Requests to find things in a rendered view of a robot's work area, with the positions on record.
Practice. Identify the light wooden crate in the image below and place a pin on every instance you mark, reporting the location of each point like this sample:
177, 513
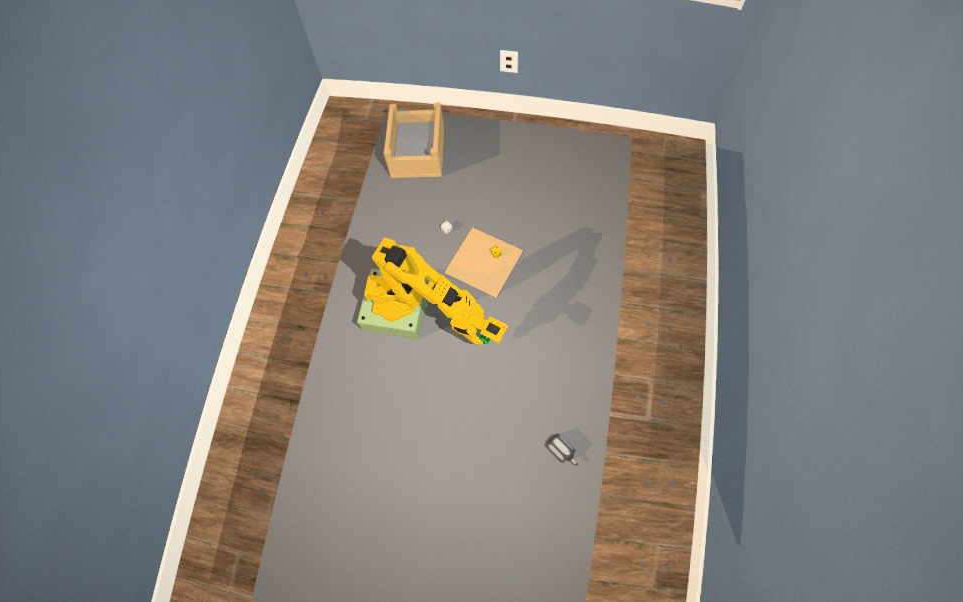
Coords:
409, 137

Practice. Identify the tan mat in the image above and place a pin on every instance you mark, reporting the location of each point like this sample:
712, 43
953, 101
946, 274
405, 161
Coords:
474, 264

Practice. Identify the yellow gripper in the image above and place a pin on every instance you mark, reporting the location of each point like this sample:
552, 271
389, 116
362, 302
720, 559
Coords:
491, 328

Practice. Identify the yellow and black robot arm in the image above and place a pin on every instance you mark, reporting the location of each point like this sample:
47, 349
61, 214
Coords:
455, 303

